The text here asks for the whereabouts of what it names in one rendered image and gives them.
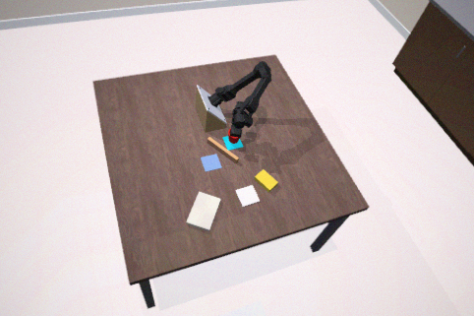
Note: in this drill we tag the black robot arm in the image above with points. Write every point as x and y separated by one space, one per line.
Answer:
241 116

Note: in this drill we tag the white flat square tile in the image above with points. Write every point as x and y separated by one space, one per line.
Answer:
247 196

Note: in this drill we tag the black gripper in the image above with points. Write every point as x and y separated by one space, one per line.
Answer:
234 132

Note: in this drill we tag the white flat rectangular block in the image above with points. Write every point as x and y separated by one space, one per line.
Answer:
203 212

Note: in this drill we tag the red cup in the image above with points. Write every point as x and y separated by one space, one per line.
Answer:
232 140

